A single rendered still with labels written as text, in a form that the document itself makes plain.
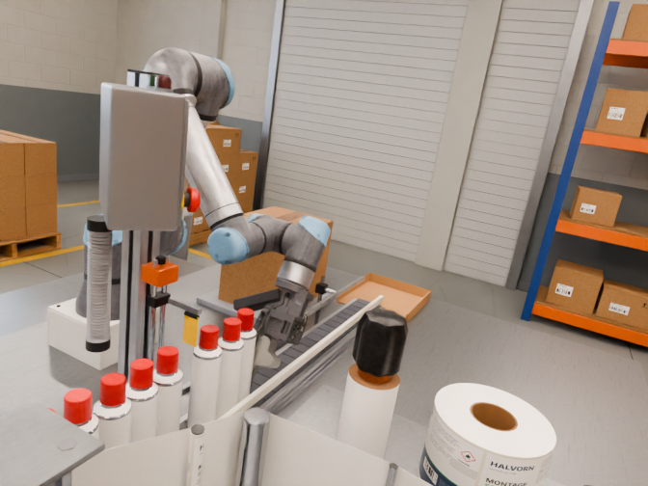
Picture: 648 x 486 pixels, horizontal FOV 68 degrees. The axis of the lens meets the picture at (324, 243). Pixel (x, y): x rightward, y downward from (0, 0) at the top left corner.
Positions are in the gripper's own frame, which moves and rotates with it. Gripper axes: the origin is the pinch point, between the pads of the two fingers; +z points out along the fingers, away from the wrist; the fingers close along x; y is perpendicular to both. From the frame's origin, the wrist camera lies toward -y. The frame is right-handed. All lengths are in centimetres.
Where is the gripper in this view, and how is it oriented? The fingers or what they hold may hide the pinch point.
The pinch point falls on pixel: (248, 370)
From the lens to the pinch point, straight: 106.3
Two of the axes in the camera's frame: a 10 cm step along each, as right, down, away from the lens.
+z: -3.6, 9.1, -2.0
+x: 3.2, 3.2, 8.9
